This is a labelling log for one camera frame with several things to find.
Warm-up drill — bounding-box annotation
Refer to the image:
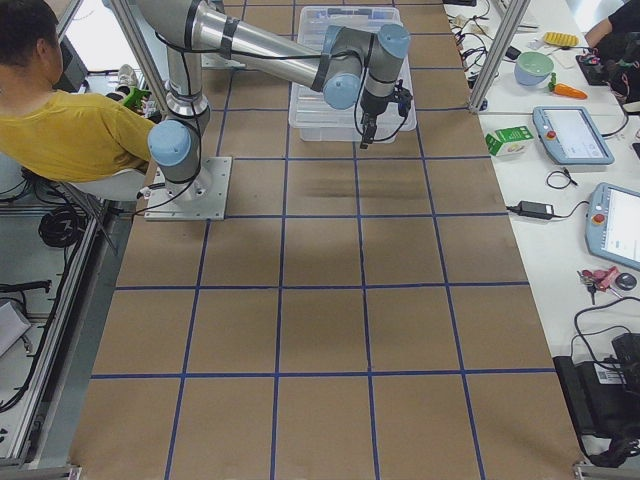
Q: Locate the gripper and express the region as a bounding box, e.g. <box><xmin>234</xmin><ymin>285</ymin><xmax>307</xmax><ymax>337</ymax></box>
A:
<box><xmin>359</xmin><ymin>89</ymin><xmax>389</xmax><ymax>149</ymax></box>

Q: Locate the key bunch with pink tag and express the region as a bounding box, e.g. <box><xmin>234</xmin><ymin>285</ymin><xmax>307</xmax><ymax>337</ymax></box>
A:
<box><xmin>577</xmin><ymin>266</ymin><xmax>621</xmax><ymax>305</ymax></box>

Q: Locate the green bowl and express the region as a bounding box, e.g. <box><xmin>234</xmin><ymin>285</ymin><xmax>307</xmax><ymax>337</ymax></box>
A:
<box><xmin>514</xmin><ymin>51</ymin><xmax>554</xmax><ymax>86</ymax></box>

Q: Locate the toy carrot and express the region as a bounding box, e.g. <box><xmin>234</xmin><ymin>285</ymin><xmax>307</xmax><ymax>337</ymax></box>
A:
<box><xmin>548</xmin><ymin>73</ymin><xmax>588</xmax><ymax>100</ymax></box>

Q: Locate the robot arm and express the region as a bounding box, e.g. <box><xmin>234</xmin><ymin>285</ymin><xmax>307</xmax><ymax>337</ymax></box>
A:
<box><xmin>139</xmin><ymin>1</ymin><xmax>413</xmax><ymax>202</ymax></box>

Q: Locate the clear plastic box lid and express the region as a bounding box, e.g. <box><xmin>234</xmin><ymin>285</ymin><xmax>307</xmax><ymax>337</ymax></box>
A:
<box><xmin>289</xmin><ymin>6</ymin><xmax>403</xmax><ymax>135</ymax></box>

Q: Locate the clear plastic storage box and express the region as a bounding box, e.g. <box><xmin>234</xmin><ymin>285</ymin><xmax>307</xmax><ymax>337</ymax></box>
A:
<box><xmin>299</xmin><ymin>122</ymin><xmax>398</xmax><ymax>143</ymax></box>

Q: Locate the yellow corn toy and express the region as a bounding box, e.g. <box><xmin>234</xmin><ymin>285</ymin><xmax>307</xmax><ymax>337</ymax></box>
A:
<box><xmin>542</xmin><ymin>32</ymin><xmax>580</xmax><ymax>48</ymax></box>

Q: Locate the black power adapter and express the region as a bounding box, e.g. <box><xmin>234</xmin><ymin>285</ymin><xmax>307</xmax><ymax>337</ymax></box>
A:
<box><xmin>517</xmin><ymin>200</ymin><xmax>555</xmax><ymax>220</ymax></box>

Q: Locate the teach pendant tablet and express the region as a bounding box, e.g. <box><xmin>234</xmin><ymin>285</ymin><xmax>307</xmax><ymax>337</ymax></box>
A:
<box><xmin>585</xmin><ymin>183</ymin><xmax>639</xmax><ymax>270</ymax></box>
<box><xmin>532</xmin><ymin>106</ymin><xmax>614</xmax><ymax>166</ymax></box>

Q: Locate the aluminium frame post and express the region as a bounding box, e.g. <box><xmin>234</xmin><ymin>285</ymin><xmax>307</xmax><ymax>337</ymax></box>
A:
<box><xmin>468</xmin><ymin>0</ymin><xmax>530</xmax><ymax>114</ymax></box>

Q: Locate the green milk carton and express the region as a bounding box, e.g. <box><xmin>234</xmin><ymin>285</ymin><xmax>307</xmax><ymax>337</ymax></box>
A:
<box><xmin>485</xmin><ymin>126</ymin><xmax>534</xmax><ymax>157</ymax></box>

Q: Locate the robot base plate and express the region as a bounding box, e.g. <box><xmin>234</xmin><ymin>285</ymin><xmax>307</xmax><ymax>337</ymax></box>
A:
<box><xmin>143</xmin><ymin>157</ymin><xmax>232</xmax><ymax>221</ymax></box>

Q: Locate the person in yellow shirt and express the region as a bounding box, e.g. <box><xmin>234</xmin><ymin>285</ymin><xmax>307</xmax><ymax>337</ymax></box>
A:
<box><xmin>1</xmin><ymin>1</ymin><xmax>153</xmax><ymax>182</ymax></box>

